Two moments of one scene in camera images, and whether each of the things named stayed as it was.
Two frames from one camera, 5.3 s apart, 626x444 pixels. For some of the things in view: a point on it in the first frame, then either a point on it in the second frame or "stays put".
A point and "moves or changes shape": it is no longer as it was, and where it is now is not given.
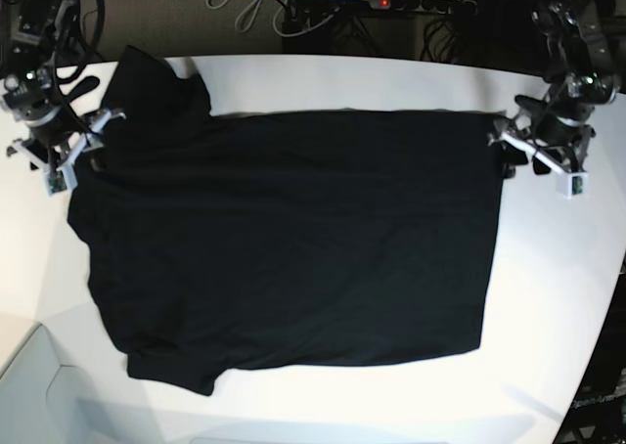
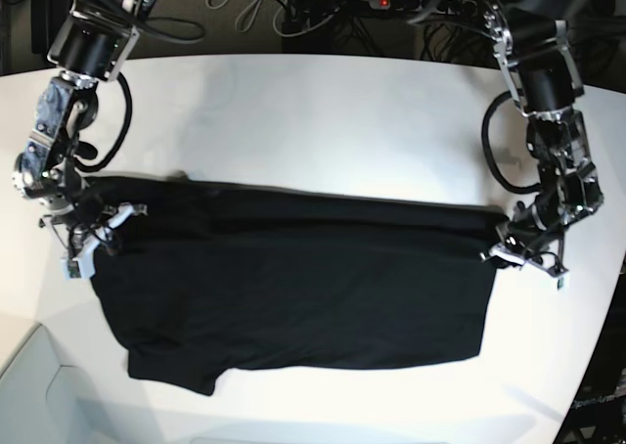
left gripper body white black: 57,150 -> 88,229
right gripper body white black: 558,147 -> 524,244
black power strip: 416,3 stays put
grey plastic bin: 44,402 stays put
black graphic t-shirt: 247,241 moves or changes shape
